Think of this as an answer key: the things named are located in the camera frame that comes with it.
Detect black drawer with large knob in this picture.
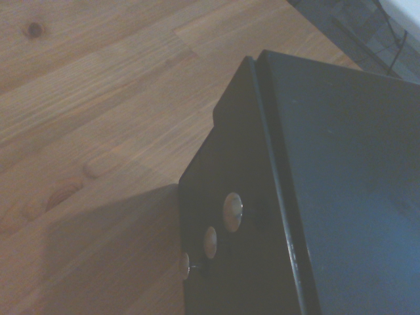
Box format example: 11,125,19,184
212,55,311,315

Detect black drawer with medium knob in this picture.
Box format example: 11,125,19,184
178,124,240,315

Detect large beige drawer knob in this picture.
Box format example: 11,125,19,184
222,192,245,234

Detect medium beige drawer knob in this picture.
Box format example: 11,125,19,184
203,226,218,259

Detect small beige drawer knob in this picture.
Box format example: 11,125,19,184
181,252,192,280

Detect black drawer cabinet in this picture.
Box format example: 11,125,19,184
178,49,420,315

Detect black cable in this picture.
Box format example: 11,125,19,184
375,0,410,72

